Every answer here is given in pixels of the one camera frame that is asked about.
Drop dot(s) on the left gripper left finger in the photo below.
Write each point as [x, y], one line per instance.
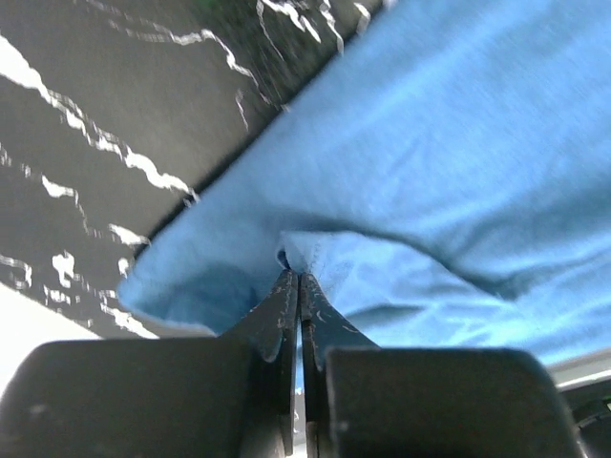
[229, 396]

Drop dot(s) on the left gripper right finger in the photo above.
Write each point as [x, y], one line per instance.
[362, 400]

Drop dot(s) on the blue t-shirt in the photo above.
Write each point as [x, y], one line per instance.
[446, 180]

